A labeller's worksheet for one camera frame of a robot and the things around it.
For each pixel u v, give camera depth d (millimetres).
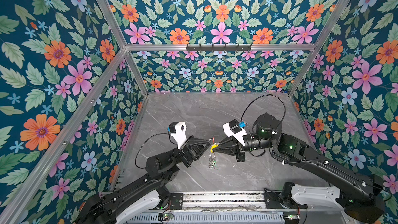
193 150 495
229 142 492
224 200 750
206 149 503
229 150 496
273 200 733
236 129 437
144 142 926
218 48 938
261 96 384
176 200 736
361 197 383
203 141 483
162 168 479
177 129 486
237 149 476
